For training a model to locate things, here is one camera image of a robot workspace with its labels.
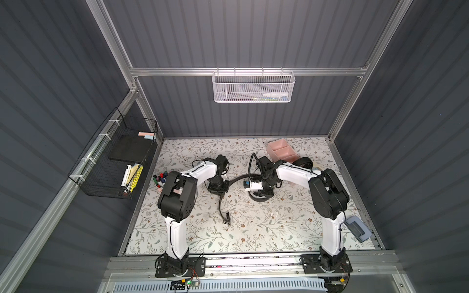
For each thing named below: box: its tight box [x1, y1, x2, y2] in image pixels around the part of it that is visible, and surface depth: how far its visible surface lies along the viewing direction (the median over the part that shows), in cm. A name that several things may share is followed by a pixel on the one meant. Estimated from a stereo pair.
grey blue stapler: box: [343, 216, 372, 243], surface depth 82 cm
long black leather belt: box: [291, 156, 314, 170], surface depth 93 cm
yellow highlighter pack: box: [127, 164, 144, 193], surface depth 71 cm
